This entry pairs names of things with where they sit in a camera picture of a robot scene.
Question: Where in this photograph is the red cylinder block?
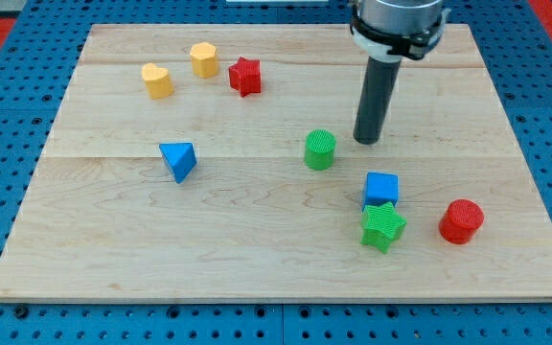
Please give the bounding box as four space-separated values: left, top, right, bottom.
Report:
438 199 485 244

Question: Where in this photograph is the green star block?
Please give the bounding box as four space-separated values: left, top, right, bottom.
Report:
360 201 407 254

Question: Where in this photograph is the blue cube block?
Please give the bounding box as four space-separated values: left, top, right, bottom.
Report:
362 172 399 207

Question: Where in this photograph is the red star block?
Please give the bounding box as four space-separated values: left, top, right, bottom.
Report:
228 57 262 97

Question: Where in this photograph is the blue triangle block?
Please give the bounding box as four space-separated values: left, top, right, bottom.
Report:
159 142 196 184

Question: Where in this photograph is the green cylinder block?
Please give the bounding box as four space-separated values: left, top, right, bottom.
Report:
304 129 336 171

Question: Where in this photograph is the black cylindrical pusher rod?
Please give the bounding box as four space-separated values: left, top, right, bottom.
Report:
353 57 401 145

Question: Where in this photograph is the yellow hexagon block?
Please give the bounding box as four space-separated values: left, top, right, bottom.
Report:
190 42 219 79

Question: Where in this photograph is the wooden board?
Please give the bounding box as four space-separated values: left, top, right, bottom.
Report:
0 24 552 304

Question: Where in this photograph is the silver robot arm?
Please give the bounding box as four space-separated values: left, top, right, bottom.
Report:
350 0 450 63

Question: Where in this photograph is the yellow heart block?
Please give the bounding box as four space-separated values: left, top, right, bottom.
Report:
141 63 174 100

